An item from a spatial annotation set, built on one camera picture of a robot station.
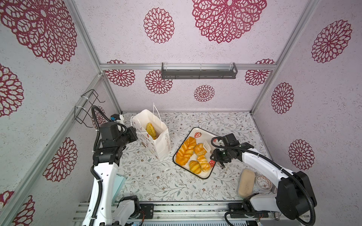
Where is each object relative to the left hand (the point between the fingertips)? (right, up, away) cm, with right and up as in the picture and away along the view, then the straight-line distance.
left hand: (135, 131), depth 74 cm
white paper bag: (+13, -9, +6) cm, 17 cm away
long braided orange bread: (+27, -14, +21) cm, 37 cm away
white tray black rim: (+32, -16, +21) cm, 42 cm away
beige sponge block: (+61, -30, +6) cm, 68 cm away
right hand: (+43, -15, +11) cm, 47 cm away
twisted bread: (+39, -21, +13) cm, 46 cm away
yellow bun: (+33, -22, +12) cm, 41 cm away
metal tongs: (+41, -11, +15) cm, 45 cm away
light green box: (-12, -29, +8) cm, 32 cm away
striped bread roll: (+4, 0, +21) cm, 21 cm away
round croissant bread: (+36, -14, +19) cm, 43 cm away
